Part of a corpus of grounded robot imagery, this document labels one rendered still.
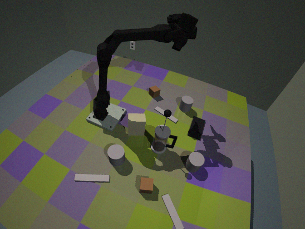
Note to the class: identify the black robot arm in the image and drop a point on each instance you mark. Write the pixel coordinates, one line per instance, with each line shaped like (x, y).
(182, 24)

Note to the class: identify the grey cylinder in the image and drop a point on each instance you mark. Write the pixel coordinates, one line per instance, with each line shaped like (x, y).
(194, 162)
(116, 155)
(186, 103)

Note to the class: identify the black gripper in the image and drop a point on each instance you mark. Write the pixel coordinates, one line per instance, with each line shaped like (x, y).
(193, 34)

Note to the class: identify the brown cube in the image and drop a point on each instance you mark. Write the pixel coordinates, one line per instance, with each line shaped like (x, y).
(154, 91)
(146, 185)

